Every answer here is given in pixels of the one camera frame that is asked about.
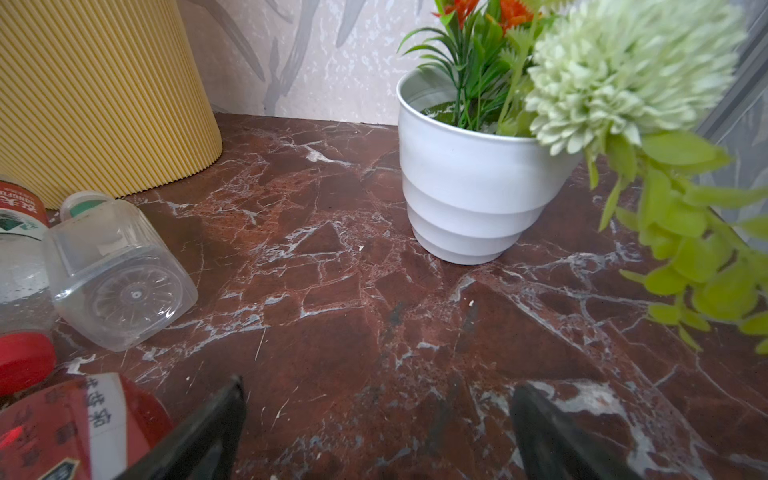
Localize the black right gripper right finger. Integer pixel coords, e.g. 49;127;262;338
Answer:
510;384;640;479

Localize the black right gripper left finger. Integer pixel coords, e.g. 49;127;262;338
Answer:
119;375;247;479

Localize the yellow tea bottle red cap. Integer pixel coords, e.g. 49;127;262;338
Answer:
1;373;173;479

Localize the square clear bottle green ring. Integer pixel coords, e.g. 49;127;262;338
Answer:
41;190;199;353

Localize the clear bottle red label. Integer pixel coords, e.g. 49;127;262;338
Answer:
1;176;58;396

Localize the yellow ribbed trash bin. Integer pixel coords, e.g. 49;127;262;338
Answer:
1;1;223;209

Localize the white flower pot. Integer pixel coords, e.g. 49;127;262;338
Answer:
397;68;583;265

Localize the artificial green flowering plant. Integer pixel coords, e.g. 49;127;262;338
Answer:
400;1;767;343

